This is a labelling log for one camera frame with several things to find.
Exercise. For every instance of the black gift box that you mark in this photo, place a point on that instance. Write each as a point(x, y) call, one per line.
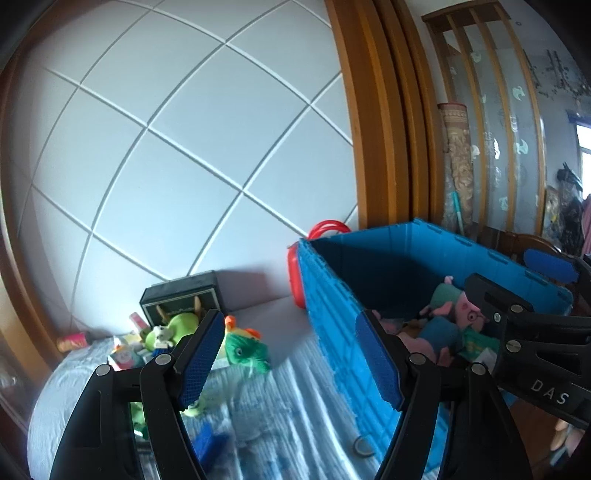
point(161, 302)

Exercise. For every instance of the green frog plush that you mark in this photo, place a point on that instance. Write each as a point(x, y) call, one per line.
point(183, 324)

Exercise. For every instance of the small white bear doll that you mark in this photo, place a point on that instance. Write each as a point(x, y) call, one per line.
point(160, 339)

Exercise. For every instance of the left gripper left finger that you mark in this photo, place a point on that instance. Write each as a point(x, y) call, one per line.
point(98, 442)

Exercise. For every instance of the pink pig plush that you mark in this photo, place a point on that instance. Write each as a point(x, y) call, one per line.
point(451, 302)

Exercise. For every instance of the wooden slatted glass door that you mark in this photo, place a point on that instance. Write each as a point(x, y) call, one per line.
point(485, 68)

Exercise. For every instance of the blue plastic storage crate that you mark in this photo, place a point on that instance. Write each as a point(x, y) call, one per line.
point(394, 270)

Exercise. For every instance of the black tape roll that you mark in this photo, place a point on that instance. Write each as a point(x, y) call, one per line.
point(362, 447)

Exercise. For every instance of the striped blue bed sheet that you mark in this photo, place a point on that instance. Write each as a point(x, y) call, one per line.
point(290, 423)

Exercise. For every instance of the pink red small box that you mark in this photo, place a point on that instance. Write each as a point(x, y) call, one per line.
point(138, 322)

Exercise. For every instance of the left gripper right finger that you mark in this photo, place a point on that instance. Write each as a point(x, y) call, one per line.
point(483, 440)

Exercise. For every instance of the rolled patterned mat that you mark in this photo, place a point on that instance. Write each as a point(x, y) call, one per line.
point(458, 169)

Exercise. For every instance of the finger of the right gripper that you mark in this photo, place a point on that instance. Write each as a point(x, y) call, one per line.
point(551, 266)

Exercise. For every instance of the green orange fish plush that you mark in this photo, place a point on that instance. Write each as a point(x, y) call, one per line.
point(244, 346)

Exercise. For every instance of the red plastic handled case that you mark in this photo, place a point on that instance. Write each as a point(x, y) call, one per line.
point(297, 263)

